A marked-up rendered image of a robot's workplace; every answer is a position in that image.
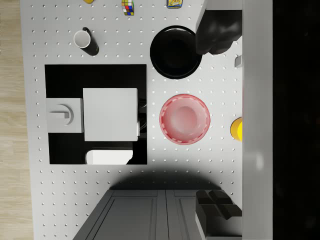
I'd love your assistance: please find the black plate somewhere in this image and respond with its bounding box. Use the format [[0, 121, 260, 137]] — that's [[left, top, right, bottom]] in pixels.
[[149, 25, 203, 80]]

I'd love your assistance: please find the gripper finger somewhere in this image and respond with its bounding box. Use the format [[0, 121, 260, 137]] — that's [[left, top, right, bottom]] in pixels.
[[195, 9, 243, 56], [195, 189, 243, 238]]

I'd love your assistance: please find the flat-sided can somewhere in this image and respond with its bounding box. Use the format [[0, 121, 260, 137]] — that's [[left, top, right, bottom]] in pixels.
[[166, 0, 184, 9]]

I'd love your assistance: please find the yellow bowl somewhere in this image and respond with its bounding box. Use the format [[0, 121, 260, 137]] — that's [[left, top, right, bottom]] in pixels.
[[230, 117, 243, 143]]

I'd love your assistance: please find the red plate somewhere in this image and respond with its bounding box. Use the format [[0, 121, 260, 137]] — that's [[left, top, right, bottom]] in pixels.
[[158, 93, 211, 146]]

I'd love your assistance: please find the black mug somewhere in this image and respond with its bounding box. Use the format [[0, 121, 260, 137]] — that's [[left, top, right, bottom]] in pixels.
[[73, 26, 100, 57]]

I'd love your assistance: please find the white cabinet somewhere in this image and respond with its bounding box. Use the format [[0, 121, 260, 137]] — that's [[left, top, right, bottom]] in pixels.
[[72, 189, 243, 240]]

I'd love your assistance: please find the puzzle cube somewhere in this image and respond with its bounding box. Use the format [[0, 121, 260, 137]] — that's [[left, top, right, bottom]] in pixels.
[[121, 0, 135, 16]]

